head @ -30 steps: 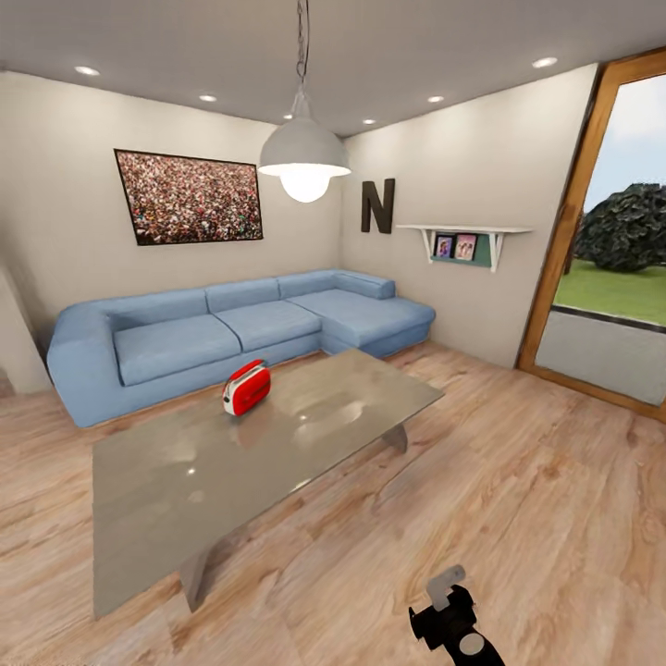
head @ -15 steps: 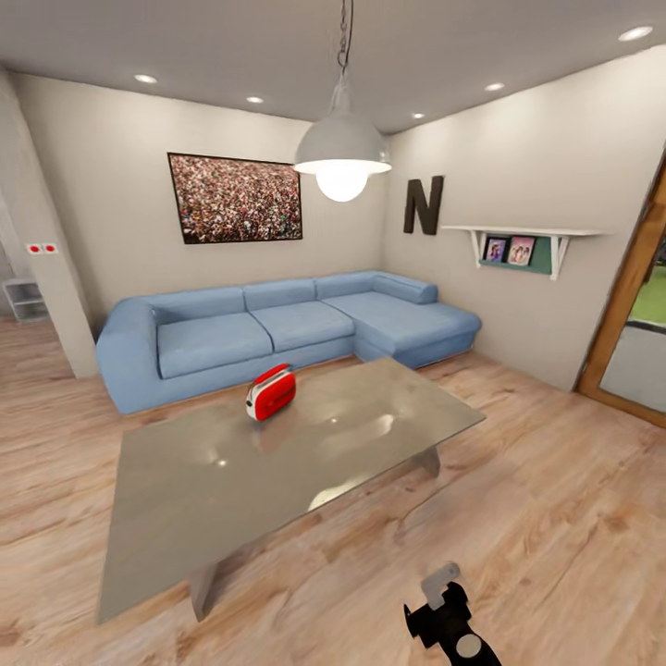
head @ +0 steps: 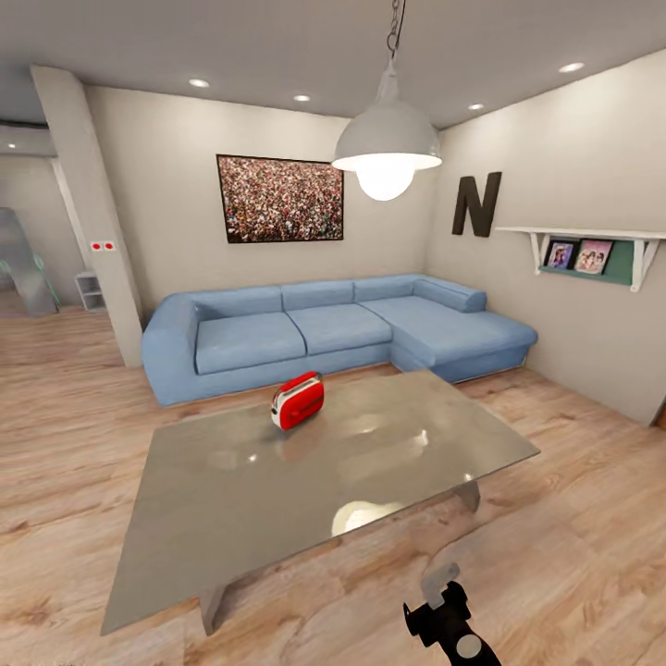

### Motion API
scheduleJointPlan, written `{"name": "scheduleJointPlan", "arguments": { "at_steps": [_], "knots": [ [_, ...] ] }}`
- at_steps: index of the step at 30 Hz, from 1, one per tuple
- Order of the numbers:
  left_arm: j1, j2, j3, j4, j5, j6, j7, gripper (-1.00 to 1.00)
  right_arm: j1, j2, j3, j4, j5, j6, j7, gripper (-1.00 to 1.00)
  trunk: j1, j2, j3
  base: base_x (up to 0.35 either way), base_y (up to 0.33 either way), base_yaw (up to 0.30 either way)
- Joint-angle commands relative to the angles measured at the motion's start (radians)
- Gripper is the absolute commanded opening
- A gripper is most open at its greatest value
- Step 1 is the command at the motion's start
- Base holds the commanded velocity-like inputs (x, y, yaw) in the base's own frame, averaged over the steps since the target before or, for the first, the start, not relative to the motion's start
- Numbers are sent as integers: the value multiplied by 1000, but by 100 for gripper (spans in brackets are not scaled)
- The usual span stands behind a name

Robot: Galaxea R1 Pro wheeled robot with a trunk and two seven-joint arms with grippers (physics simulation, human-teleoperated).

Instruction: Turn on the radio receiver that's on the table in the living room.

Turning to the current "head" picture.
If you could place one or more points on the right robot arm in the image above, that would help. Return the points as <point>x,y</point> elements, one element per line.
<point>443,619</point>

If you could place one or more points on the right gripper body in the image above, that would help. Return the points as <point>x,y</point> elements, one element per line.
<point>429,623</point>

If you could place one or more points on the sofa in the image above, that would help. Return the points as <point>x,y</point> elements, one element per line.
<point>205,345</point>

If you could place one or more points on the radio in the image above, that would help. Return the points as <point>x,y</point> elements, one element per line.
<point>297,400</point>

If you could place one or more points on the picture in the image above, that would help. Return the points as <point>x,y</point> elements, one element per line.
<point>561,254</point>
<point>592,256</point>
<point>279,200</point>

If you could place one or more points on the coffee table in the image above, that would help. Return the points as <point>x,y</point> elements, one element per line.
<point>231,494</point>

